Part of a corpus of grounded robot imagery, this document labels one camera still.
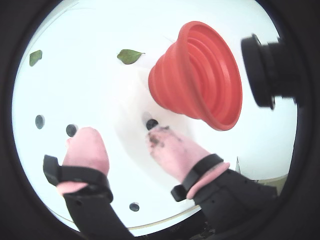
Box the pink padded gripper finger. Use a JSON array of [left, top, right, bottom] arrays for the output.
[[42, 126, 133, 238], [144, 125, 280, 237]]

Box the red collapsible silicone cup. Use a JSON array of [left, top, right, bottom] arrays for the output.
[[147, 21, 243, 132]]

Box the green leaf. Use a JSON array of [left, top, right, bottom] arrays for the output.
[[116, 49, 146, 65], [29, 49, 43, 67]]

